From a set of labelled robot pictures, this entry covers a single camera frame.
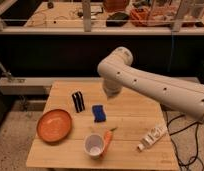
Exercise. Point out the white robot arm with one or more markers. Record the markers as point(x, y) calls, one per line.
point(116, 67)

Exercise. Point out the black white striped eraser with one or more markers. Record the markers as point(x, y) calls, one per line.
point(78, 101)

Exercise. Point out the blue sponge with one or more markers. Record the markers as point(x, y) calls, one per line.
point(98, 112)

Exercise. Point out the orange toy carrot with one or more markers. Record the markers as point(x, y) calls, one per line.
point(107, 139)

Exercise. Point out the white cup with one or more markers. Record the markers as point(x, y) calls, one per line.
point(94, 145)

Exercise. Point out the orange plate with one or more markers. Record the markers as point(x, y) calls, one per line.
point(54, 125)

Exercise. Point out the black bowl on bench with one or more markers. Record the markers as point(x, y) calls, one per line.
point(117, 19)

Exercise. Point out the white tube bottle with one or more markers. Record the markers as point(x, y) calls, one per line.
point(152, 136)

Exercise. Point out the orange bin on bench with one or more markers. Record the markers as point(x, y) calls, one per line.
point(151, 17)

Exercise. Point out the grey metal post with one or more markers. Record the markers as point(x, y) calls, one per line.
point(86, 15)

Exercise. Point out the grey metal rail beam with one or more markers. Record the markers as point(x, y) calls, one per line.
point(42, 86)

